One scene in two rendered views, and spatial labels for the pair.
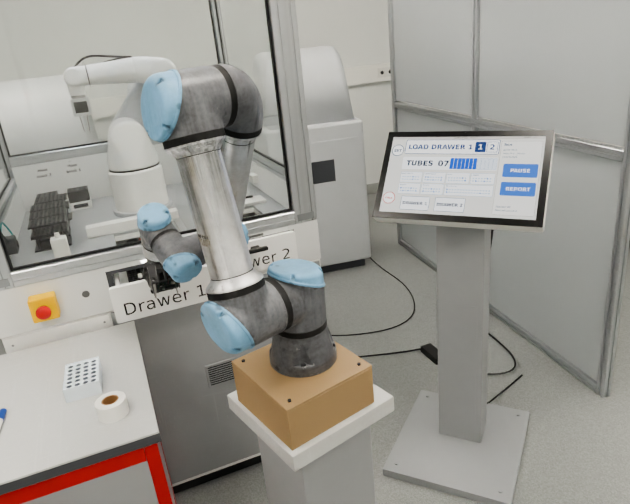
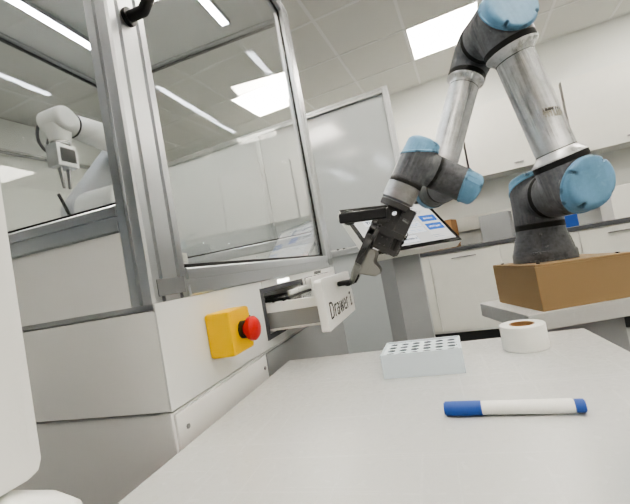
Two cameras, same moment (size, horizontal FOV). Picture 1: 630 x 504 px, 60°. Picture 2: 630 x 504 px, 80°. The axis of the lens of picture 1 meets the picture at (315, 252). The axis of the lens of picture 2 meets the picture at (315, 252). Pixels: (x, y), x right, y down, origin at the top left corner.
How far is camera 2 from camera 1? 164 cm
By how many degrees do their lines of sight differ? 58
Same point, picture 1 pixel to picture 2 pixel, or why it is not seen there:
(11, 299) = (186, 319)
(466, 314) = (423, 326)
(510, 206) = (439, 233)
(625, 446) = not seen: hidden behind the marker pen
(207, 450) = not seen: outside the picture
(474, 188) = (415, 229)
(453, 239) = (405, 271)
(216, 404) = not seen: hidden behind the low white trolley
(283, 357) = (566, 242)
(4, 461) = not seen: outside the picture
